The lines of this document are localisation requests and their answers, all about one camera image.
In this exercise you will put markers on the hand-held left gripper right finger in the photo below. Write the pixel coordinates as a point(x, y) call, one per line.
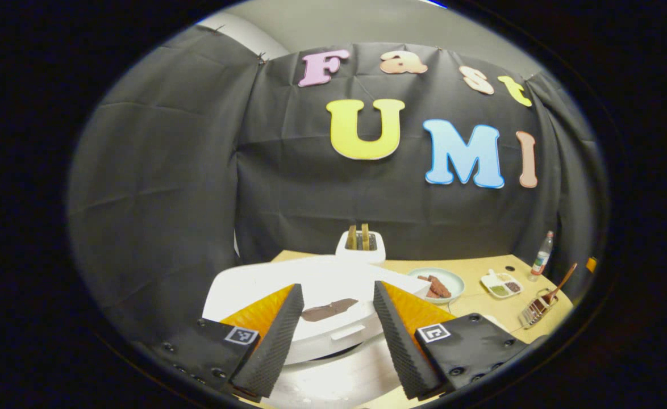
point(401, 346)

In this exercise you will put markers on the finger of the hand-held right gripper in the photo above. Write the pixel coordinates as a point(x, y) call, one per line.
point(591, 264)

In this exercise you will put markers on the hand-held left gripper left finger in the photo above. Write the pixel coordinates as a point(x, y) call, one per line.
point(271, 346)

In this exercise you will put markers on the brown wooden spoon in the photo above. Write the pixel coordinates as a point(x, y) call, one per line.
point(563, 281)

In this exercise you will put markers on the white rice cooker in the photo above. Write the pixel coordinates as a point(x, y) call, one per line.
point(322, 278)

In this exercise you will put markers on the clear plastic water bottle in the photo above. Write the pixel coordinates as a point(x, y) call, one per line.
point(541, 258)

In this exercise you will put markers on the red meat slice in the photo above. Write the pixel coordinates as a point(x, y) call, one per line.
point(427, 287)
point(442, 287)

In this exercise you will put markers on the pale green plate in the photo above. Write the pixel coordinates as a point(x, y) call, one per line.
point(455, 281)

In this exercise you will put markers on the white seasoning dish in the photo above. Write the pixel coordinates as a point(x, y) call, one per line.
point(501, 284)

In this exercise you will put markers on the white toaster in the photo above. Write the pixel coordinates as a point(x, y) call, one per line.
point(362, 257)

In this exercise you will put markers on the brown bread slice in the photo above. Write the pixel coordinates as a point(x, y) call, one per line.
point(351, 237)
point(365, 236)

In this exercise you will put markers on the black backdrop cloth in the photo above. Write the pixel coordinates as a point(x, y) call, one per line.
point(157, 170)

